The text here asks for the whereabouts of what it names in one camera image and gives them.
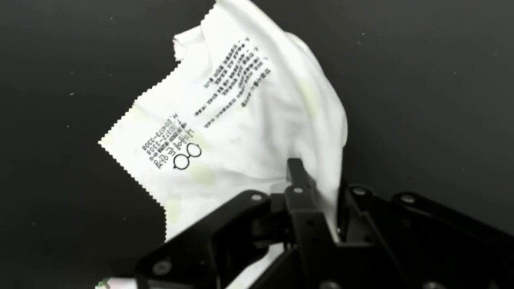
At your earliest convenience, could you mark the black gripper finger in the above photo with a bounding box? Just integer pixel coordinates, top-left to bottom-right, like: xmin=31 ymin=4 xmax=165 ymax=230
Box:
xmin=285 ymin=158 xmax=317 ymax=214

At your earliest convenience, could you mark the white printed cloth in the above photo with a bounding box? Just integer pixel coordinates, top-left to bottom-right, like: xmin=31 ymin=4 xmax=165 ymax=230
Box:
xmin=99 ymin=0 xmax=346 ymax=289

